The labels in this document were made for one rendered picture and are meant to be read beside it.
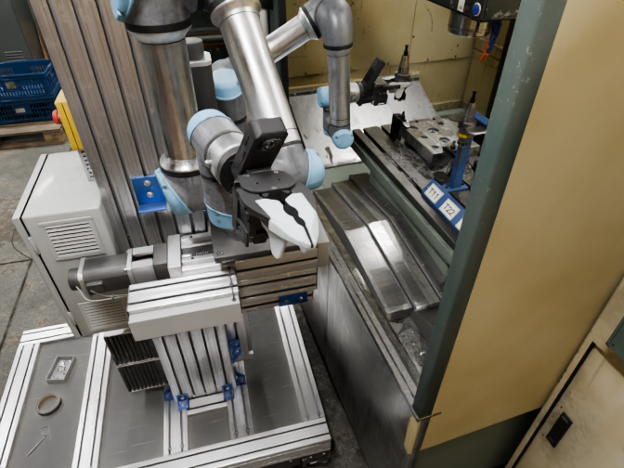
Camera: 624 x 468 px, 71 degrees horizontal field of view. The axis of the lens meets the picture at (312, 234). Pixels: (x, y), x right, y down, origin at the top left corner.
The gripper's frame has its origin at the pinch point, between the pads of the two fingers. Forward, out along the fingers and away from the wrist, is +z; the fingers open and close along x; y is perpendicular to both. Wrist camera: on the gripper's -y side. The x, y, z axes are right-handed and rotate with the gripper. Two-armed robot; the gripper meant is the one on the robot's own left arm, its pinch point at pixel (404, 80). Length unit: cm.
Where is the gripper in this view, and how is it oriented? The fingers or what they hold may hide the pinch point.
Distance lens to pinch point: 186.0
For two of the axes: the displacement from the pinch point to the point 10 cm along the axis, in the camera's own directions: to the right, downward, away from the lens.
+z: 9.5, -2.1, 2.4
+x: 3.1, 6.0, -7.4
